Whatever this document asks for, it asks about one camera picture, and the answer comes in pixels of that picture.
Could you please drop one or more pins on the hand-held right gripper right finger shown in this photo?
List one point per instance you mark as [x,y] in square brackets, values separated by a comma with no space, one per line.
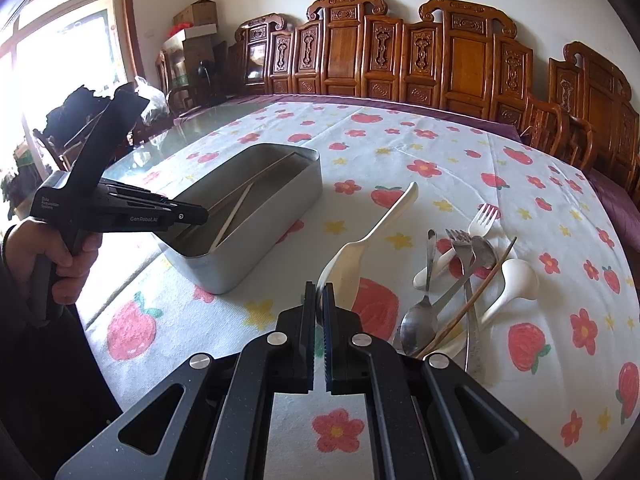
[328,345]

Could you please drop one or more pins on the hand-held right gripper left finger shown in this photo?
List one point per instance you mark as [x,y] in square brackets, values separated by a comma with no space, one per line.
[310,350]

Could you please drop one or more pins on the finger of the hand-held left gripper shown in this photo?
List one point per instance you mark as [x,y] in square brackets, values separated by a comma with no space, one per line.
[192,214]

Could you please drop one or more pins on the grey metal utensil box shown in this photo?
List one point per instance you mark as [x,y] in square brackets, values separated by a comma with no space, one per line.
[280,210]

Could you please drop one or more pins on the large metal spoon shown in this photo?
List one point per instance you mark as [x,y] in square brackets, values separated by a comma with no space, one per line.
[417,330]

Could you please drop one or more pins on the large white plastic spoon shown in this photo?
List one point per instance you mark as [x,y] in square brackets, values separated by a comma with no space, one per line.
[380,230]

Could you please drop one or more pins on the brown wooden chopstick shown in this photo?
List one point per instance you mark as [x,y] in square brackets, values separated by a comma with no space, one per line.
[481,291]
[265,172]

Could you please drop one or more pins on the metal fork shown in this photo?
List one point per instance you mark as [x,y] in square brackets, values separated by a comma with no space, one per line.
[459,247]

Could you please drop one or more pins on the white plastic fork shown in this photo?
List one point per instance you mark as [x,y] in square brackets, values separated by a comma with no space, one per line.
[484,224]

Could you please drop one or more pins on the small white plastic spoon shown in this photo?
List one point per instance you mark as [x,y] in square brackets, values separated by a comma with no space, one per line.
[520,280]

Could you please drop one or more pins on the person's left forearm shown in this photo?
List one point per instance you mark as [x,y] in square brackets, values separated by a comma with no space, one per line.
[40,385]

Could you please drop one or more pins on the person's left hand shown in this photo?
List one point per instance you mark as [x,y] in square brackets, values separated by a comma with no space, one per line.
[67,263]

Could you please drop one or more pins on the pale wooden chopstick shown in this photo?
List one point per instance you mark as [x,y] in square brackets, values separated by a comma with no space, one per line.
[232,217]

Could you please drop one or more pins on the plain wooden chair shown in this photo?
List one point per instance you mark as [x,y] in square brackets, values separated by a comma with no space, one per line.
[50,142]

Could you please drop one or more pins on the dark cloth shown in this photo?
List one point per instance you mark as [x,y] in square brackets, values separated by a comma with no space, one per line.
[70,110]

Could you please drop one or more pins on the clear plastic bag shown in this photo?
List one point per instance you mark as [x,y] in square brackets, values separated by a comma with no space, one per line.
[152,102]

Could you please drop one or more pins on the wooden framed window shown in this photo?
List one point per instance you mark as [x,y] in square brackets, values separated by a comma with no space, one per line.
[65,45]

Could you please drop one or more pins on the small black object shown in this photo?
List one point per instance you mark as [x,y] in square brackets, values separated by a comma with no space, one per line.
[204,70]

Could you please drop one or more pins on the red item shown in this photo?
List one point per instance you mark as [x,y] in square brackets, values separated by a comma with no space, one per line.
[180,28]

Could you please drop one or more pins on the white cardboard box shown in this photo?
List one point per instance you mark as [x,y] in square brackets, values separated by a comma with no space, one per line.
[197,33]

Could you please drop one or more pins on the small carved wooden chair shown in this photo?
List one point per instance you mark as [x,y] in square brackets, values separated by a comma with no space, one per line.
[280,60]

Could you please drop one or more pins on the brown cardboard box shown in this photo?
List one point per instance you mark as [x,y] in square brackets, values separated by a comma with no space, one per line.
[200,12]

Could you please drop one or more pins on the strawberry flower print tablecloth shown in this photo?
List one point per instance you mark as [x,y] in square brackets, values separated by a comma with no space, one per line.
[400,127]

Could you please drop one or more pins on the long purple seat cushion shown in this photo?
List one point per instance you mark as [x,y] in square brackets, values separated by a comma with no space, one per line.
[400,105]

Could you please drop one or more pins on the short purple seat cushion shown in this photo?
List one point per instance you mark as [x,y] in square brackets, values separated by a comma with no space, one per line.
[615,200]

